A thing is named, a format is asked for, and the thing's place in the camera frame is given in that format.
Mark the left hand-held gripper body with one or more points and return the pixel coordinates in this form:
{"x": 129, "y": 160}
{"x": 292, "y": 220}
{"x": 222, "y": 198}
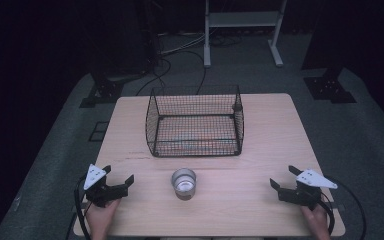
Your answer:
{"x": 104, "y": 193}

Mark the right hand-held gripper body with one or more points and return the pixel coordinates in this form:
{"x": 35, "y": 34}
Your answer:
{"x": 300, "y": 195}

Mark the person's left hand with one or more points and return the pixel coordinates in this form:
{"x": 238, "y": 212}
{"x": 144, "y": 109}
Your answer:
{"x": 100, "y": 216}

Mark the person's right hand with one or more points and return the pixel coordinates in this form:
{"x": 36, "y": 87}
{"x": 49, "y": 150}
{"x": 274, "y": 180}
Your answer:
{"x": 317, "y": 221}

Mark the metal cup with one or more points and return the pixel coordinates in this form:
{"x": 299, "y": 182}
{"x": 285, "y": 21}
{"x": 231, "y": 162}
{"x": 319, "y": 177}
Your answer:
{"x": 183, "y": 184}

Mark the black stand base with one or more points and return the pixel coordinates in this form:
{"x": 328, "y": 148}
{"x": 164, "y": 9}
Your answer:
{"x": 328, "y": 88}
{"x": 105, "y": 90}

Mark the white metal desk frame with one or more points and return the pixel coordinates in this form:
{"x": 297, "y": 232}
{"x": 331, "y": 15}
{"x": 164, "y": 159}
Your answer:
{"x": 207, "y": 40}

